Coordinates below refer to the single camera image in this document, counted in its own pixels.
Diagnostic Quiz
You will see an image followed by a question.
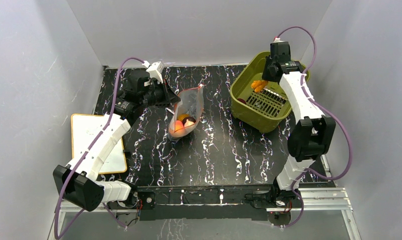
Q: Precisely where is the magenta purple food piece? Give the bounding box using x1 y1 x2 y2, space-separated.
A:
237 98 247 105

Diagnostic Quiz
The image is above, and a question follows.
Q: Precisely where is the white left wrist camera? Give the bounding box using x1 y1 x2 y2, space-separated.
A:
142 60 164 84

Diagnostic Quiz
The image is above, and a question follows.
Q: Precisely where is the white board orange rim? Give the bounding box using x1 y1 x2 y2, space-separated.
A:
70 113 128 175

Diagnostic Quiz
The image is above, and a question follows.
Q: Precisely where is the small orange fruit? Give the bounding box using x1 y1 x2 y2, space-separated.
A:
177 114 190 122

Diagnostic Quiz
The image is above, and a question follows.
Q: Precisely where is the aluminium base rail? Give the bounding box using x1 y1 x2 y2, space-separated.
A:
56 185 363 240

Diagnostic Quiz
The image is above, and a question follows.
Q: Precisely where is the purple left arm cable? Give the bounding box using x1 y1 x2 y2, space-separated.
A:
53 56 151 240

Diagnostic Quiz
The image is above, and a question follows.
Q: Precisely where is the dark purple plum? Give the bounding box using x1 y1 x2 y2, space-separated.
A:
181 116 196 124

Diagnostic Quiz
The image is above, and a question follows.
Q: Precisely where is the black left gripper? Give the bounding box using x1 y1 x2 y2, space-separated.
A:
141 79 181 109

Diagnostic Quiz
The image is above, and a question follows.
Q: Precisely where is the yellow orange food piece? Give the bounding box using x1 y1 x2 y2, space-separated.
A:
250 80 269 93

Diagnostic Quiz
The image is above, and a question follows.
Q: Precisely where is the clear zip bag red zipper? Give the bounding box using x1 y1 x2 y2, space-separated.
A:
167 84 205 142

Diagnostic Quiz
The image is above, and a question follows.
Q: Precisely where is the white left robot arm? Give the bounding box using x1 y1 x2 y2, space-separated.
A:
53 66 180 212

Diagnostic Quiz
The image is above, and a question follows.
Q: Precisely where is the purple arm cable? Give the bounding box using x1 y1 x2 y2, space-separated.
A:
53 56 151 240
275 26 354 229

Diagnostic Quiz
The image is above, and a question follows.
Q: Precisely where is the beige walnut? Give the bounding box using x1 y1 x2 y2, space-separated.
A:
184 120 195 128

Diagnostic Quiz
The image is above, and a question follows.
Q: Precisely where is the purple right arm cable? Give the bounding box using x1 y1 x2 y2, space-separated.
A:
275 26 354 229

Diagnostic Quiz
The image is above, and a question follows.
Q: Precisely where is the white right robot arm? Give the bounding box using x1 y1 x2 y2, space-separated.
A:
262 38 336 207

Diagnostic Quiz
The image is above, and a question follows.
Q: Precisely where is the olive green plastic basket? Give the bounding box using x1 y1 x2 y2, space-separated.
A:
230 51 292 133

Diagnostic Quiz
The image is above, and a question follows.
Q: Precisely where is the orange peach fruit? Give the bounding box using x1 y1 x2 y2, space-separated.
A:
173 120 185 136

